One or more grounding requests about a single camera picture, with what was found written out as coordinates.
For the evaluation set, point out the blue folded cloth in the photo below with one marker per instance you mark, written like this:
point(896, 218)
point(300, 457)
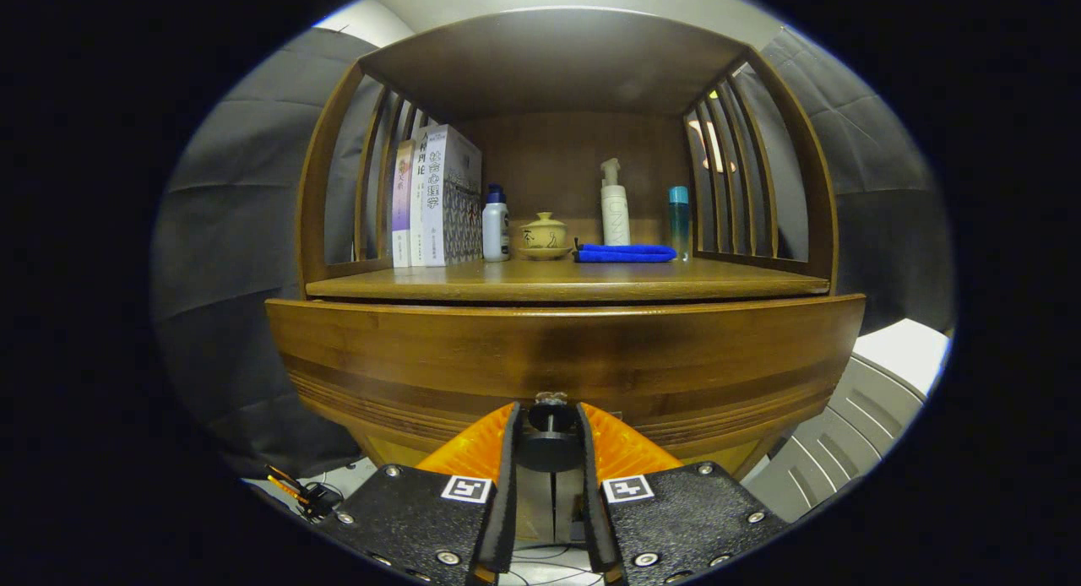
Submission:
point(625, 253)

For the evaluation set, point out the pink purple book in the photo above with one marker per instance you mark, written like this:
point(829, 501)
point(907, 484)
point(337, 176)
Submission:
point(403, 206)

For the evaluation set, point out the wooden drawer with black knob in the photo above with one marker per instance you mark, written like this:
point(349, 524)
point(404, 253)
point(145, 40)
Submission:
point(557, 354)

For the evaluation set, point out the thin white book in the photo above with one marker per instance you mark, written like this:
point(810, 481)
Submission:
point(418, 206)

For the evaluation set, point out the orange black tool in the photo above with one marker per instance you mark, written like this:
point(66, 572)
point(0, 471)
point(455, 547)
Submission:
point(291, 487)

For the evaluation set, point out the yellow lidded tea bowl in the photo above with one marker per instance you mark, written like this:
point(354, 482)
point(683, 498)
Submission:
point(545, 234)

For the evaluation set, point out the teal bottle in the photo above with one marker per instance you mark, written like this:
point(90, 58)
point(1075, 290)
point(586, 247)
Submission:
point(679, 223)

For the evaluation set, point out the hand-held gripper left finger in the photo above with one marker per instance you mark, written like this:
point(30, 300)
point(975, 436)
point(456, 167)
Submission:
point(405, 518)

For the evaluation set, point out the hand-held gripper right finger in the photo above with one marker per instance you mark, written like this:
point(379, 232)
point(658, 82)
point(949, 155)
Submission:
point(692, 518)

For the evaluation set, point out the thick white patterned book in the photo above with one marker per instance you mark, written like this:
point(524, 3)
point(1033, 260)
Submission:
point(452, 198)

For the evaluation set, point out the brown wooden cabinet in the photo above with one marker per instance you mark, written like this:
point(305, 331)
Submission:
point(557, 71)

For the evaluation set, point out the wooden countertop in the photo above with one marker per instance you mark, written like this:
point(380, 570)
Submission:
point(557, 279)

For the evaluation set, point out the white pump bottle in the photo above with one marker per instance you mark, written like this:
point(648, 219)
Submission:
point(615, 219)

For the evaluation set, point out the white bottle with blue cap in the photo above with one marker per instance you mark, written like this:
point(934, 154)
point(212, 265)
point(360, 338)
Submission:
point(496, 231)

